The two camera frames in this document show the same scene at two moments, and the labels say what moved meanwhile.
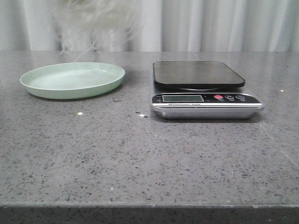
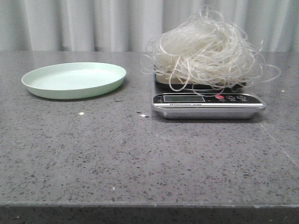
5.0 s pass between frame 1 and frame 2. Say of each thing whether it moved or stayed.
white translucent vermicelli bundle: moved
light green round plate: stayed
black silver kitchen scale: stayed
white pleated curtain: stayed
